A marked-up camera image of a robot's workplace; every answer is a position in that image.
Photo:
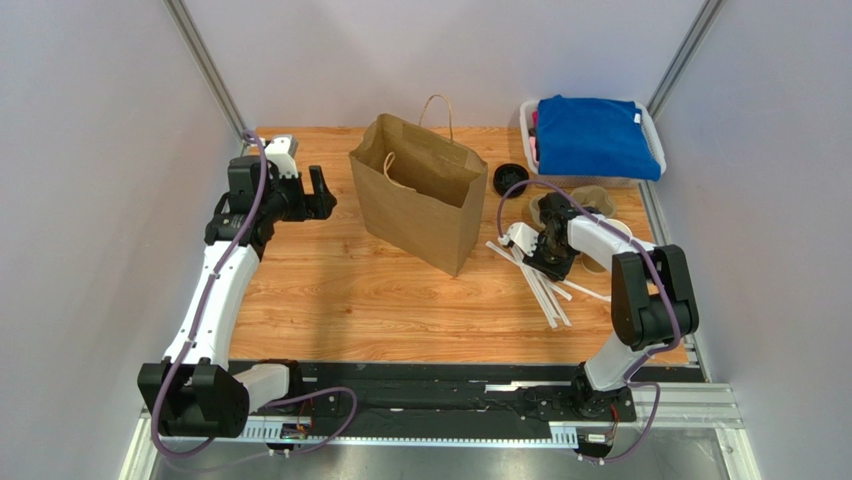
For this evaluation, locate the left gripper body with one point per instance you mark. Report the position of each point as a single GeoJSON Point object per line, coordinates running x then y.
{"type": "Point", "coordinates": [287, 201]}

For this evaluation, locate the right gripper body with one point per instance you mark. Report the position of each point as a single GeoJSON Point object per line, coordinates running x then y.
{"type": "Point", "coordinates": [551, 252]}

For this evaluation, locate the white straw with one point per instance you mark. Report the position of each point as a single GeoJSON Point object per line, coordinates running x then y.
{"type": "Point", "coordinates": [586, 291]}
{"type": "Point", "coordinates": [533, 284]}
{"type": "Point", "coordinates": [551, 293]}

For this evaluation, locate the cardboard cup carrier tray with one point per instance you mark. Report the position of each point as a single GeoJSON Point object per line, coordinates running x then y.
{"type": "Point", "coordinates": [590, 197]}

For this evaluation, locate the brown paper bag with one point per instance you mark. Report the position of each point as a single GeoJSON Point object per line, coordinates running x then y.
{"type": "Point", "coordinates": [420, 191]}

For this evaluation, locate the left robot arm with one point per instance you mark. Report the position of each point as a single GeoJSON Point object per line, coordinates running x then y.
{"type": "Point", "coordinates": [191, 391]}

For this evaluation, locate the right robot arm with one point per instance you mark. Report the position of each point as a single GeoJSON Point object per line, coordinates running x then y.
{"type": "Point", "coordinates": [652, 303]}

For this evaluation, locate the stack of black lids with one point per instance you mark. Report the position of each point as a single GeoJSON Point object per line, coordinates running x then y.
{"type": "Point", "coordinates": [506, 177]}

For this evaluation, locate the white plastic basket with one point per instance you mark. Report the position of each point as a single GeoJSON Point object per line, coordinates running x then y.
{"type": "Point", "coordinates": [542, 166]}

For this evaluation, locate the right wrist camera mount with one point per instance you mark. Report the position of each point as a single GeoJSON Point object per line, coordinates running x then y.
{"type": "Point", "coordinates": [521, 235]}

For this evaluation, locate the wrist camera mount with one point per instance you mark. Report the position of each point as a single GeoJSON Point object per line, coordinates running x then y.
{"type": "Point", "coordinates": [280, 153]}
{"type": "Point", "coordinates": [521, 235]}

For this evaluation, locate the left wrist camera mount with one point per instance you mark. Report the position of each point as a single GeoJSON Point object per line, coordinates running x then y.
{"type": "Point", "coordinates": [280, 153]}

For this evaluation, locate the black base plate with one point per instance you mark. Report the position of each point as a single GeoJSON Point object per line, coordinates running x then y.
{"type": "Point", "coordinates": [437, 401]}

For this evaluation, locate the aluminium frame rail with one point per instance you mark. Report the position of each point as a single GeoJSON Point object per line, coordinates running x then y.
{"type": "Point", "coordinates": [675, 426]}

